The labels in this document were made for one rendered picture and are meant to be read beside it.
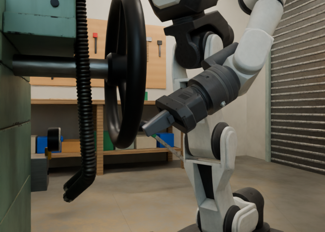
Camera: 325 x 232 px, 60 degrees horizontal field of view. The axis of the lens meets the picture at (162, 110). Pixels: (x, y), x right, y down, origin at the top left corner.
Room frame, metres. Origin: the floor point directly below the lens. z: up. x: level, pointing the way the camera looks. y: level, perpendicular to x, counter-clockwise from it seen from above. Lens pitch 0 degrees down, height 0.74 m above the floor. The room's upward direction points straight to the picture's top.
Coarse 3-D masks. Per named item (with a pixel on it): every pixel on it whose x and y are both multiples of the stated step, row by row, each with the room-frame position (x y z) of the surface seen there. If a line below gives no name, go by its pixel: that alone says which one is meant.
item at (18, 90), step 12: (0, 72) 0.37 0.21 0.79; (12, 72) 0.45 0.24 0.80; (0, 84) 0.37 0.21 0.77; (12, 84) 0.45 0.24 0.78; (24, 84) 0.57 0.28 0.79; (0, 96) 0.37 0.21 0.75; (12, 96) 0.45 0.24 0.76; (24, 96) 0.57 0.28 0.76; (0, 108) 0.37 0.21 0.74; (12, 108) 0.45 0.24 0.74; (24, 108) 0.57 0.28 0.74; (0, 120) 0.37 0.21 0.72; (12, 120) 0.45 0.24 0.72; (24, 120) 0.57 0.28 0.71
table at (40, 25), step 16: (0, 0) 0.37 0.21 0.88; (0, 16) 0.37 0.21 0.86; (16, 16) 0.38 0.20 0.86; (32, 16) 0.39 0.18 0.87; (48, 16) 0.40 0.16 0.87; (16, 32) 0.38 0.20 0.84; (32, 32) 0.39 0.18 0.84; (48, 32) 0.40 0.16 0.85; (64, 32) 0.40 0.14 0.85; (16, 48) 0.49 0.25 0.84; (32, 48) 0.48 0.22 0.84; (48, 48) 0.48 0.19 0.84; (64, 48) 0.48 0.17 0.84
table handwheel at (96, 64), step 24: (120, 0) 0.47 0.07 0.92; (120, 24) 0.48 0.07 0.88; (144, 24) 0.40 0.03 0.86; (120, 48) 0.50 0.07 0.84; (144, 48) 0.39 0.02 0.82; (24, 72) 0.46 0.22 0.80; (48, 72) 0.47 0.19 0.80; (72, 72) 0.48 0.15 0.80; (96, 72) 0.49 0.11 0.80; (120, 72) 0.49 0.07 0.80; (144, 72) 0.39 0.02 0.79; (120, 96) 0.48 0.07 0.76; (144, 96) 0.40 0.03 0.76; (120, 144) 0.46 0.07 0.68
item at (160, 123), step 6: (162, 114) 0.56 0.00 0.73; (168, 114) 0.56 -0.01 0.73; (156, 120) 0.55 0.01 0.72; (162, 120) 0.56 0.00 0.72; (168, 120) 0.56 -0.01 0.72; (174, 120) 0.56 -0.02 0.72; (150, 126) 0.55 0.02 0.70; (156, 126) 0.55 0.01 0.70; (162, 126) 0.56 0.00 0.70; (168, 126) 0.57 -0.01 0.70; (150, 132) 0.55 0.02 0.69; (156, 132) 0.56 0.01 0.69
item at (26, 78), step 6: (0, 36) 0.37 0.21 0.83; (0, 42) 0.37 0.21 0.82; (6, 42) 0.40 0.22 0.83; (0, 48) 0.37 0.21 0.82; (6, 48) 0.40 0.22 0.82; (12, 48) 0.45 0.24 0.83; (0, 54) 0.37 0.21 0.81; (6, 54) 0.40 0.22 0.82; (12, 54) 0.45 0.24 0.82; (0, 60) 0.37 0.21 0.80; (6, 60) 0.40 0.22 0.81; (12, 60) 0.45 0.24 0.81; (6, 66) 0.41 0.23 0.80; (12, 66) 0.45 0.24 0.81; (24, 78) 0.57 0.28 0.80
